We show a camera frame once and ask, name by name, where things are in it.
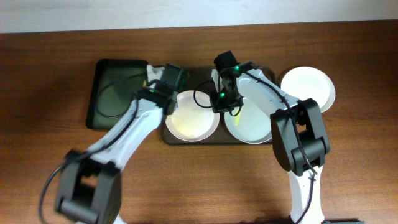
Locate brown serving tray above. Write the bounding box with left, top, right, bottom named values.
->
left=160, top=65, right=277, bottom=146

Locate white plate top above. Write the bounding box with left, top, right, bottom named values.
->
left=165, top=90, right=220, bottom=142

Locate white plate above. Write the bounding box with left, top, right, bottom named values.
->
left=165, top=90, right=220, bottom=142
left=277, top=66, right=336, bottom=113

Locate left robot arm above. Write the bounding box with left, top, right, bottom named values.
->
left=55, top=64, right=188, bottom=224

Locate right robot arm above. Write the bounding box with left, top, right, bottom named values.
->
left=210, top=51, right=330, bottom=223

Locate black water tray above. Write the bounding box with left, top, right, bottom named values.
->
left=86, top=58, right=148, bottom=130

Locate light blue plate right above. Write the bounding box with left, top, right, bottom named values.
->
left=224, top=98, right=272, bottom=144

